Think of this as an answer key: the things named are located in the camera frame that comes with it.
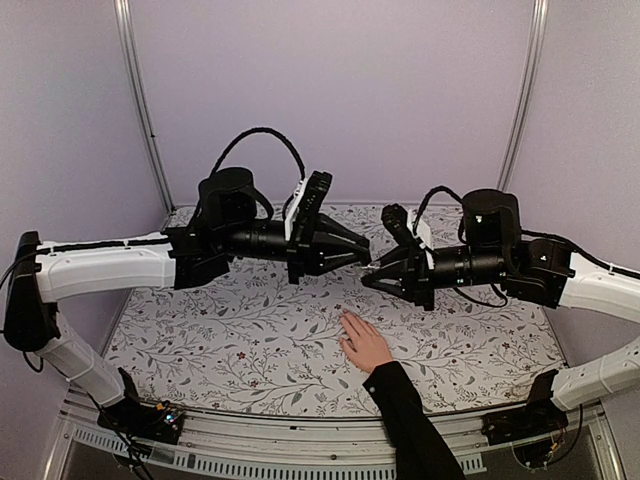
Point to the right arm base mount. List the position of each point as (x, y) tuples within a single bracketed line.
[(538, 416)]

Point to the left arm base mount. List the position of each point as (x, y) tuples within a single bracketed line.
[(162, 422)]

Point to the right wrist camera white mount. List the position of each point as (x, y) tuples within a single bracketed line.
[(406, 227)]

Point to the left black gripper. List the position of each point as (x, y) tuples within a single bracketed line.
[(309, 240)]

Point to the person's bare hand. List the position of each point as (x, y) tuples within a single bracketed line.
[(362, 344)]

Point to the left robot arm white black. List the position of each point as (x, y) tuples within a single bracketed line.
[(233, 219)]

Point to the front aluminium slotted rail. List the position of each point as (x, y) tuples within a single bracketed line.
[(215, 445)]

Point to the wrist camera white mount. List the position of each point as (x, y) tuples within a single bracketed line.
[(305, 203), (406, 227)]

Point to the right aluminium frame post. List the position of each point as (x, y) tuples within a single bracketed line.
[(537, 30)]

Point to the aluminium frame post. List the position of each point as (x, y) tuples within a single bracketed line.
[(537, 30), (133, 70)]

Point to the black sleeved forearm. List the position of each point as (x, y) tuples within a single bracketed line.
[(420, 451)]

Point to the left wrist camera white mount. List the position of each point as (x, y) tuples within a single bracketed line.
[(305, 203)]

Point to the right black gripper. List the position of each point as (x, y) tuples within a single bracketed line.
[(415, 281)]

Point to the left aluminium frame post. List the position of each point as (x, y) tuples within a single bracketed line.
[(133, 70)]

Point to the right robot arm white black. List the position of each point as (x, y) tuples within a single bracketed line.
[(536, 267)]

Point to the floral patterned table mat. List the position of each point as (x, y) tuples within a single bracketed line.
[(252, 342)]

